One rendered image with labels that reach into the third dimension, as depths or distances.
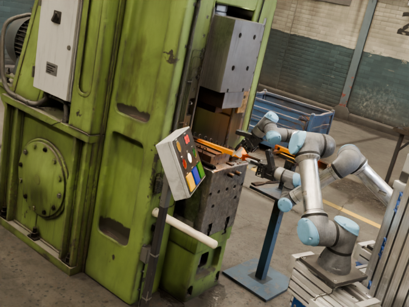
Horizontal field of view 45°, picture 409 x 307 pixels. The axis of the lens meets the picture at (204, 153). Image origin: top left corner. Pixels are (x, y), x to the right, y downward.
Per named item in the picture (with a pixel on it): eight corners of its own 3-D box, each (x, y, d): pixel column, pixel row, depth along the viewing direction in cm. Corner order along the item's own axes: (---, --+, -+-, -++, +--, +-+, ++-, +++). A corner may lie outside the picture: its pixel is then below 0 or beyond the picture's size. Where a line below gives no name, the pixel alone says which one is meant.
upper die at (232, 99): (240, 107, 295) (244, 91, 292) (221, 108, 279) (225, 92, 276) (187, 88, 317) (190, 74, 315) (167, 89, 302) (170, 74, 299)
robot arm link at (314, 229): (341, 243, 209) (325, 128, 231) (310, 242, 205) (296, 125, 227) (326, 250, 220) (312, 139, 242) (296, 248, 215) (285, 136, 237)
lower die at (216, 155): (228, 162, 305) (230, 149, 303) (209, 167, 290) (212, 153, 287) (178, 141, 328) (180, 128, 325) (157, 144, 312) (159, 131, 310)
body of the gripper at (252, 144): (246, 155, 283) (258, 141, 276) (237, 143, 286) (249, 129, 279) (253, 153, 289) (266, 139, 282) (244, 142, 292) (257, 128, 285)
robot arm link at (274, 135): (290, 136, 265) (284, 123, 272) (271, 134, 261) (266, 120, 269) (283, 147, 270) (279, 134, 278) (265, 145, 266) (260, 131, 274)
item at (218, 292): (244, 296, 334) (244, 295, 334) (190, 331, 288) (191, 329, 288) (199, 269, 355) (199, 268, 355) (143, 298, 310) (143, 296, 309)
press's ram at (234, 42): (256, 91, 303) (271, 25, 291) (220, 92, 272) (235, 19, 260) (203, 74, 325) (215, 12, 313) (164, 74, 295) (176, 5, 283)
